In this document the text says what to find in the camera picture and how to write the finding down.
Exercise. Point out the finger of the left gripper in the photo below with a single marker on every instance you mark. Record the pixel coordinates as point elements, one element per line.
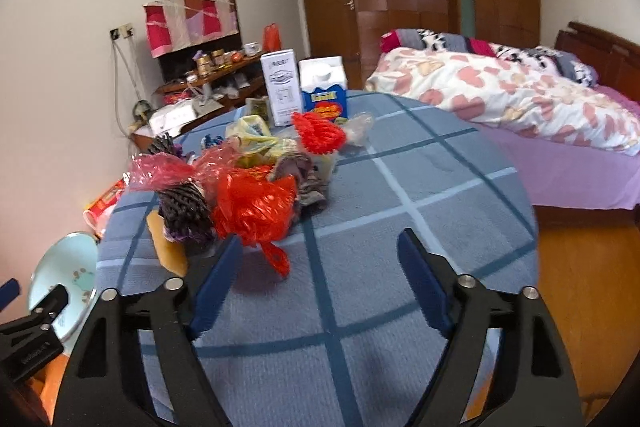
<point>9,291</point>

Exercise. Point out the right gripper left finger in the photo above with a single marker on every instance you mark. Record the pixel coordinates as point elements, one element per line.
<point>105,384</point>

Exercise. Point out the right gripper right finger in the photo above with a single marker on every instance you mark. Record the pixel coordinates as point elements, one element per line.
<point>532,383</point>

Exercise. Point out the yellow foam piece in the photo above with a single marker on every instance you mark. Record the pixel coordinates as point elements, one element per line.
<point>170,254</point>

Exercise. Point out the pink plastic bag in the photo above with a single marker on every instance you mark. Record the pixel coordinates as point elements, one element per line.
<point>162,171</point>

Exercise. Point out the purple snack wrapper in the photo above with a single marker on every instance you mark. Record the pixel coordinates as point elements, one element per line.
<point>186,215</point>

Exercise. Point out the red plastic bag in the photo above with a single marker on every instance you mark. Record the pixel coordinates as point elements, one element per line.
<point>259,211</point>

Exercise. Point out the yellow plastic bag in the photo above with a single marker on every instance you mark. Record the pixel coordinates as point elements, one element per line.
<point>256,144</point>

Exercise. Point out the clear bag red print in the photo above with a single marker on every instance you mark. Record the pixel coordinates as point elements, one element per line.
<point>357,128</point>

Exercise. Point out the light blue enamel basin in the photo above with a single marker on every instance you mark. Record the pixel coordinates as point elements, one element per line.
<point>70,262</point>

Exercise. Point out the red orange cardboard box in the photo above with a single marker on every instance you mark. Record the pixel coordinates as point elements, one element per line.
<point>97,214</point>

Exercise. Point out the blue checked table cloth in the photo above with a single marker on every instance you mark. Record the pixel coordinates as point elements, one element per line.
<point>341,341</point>

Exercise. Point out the purple bed sheet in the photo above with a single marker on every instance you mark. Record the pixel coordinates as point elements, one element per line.
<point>570,176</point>

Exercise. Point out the white box on cabinet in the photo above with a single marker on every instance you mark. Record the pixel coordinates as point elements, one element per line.
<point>170,119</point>

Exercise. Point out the wooden tv cabinet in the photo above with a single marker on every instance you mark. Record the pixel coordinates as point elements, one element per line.
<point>226,89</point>

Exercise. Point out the grey crumpled wrapper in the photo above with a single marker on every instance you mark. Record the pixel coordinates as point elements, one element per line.
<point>311,186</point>

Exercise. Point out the heart pattern duvet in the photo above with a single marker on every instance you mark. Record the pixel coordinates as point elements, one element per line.
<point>508,96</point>

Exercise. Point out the dark green small packet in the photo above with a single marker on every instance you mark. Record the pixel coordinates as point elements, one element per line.
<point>259,107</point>

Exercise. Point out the cloth covered television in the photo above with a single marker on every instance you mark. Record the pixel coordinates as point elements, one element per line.
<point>178,29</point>

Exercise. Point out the cow pattern pillow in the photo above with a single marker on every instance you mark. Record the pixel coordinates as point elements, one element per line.
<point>542,58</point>

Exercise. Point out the wooden headboard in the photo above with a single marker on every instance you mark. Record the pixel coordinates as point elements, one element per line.
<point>615,59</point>

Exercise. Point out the white mug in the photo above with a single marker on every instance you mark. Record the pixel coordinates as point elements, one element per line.
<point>252,49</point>

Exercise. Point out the white tall milk carton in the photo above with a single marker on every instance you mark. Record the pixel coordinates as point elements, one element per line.
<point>282,83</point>

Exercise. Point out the orange hanging bag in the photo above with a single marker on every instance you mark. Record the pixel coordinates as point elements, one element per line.
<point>271,39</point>

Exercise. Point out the blue white gable carton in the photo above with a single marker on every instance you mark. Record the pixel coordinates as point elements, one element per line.
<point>323,84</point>

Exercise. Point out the wall power socket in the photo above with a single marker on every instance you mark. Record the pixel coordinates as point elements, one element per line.
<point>122,32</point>

